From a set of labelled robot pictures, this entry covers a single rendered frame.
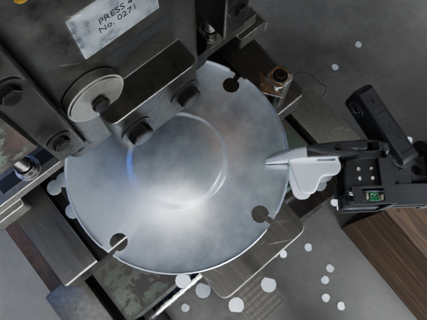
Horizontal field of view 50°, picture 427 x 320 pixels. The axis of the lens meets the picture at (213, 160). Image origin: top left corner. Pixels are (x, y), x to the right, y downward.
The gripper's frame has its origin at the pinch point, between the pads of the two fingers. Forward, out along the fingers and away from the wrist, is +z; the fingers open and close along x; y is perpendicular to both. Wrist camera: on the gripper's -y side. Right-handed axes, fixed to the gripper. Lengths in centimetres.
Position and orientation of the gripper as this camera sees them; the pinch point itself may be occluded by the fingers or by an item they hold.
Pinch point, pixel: (274, 156)
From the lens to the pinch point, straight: 59.9
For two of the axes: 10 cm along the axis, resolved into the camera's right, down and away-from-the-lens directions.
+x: -0.1, 2.6, 9.7
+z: -10.0, 0.3, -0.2
